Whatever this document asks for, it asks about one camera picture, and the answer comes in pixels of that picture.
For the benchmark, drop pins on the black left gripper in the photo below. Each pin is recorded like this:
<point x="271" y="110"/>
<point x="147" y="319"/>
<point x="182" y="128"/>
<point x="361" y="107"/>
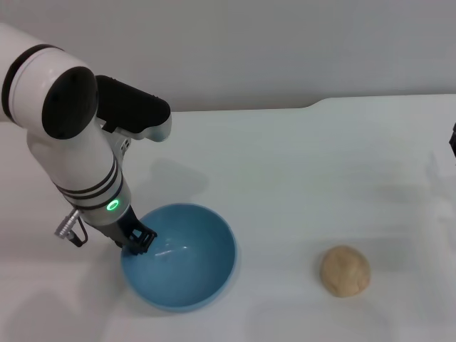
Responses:
<point x="123" y="229"/>

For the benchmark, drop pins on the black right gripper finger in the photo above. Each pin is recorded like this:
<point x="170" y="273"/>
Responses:
<point x="454" y="140"/>

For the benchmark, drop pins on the blue bowl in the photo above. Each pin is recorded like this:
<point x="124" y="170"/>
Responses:
<point x="185" y="270"/>

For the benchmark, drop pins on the beige egg yolk pastry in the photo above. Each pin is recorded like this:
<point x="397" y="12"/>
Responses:
<point x="345" y="271"/>

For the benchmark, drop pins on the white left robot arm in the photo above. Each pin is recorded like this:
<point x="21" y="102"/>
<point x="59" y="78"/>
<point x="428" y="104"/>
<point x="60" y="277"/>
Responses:
<point x="71" y="149"/>

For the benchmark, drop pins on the white left camera bracket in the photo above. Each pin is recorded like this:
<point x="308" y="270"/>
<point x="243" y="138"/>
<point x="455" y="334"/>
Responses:
<point x="119" y="142"/>

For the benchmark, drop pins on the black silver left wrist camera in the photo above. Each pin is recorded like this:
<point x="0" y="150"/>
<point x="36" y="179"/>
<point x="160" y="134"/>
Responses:
<point x="135" y="105"/>

